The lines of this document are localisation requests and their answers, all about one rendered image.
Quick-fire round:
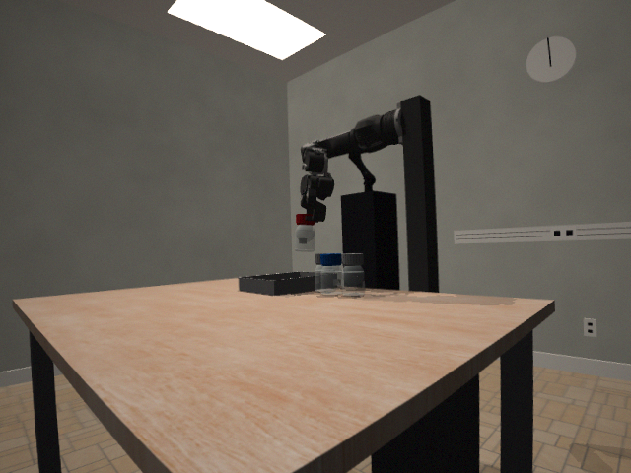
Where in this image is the clear glass bottle with blue cap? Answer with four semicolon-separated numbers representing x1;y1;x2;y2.
320;253;342;297

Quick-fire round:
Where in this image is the clear glass bottle with grey cap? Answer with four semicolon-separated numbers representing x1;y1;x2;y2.
315;253;330;293
341;253;365;298

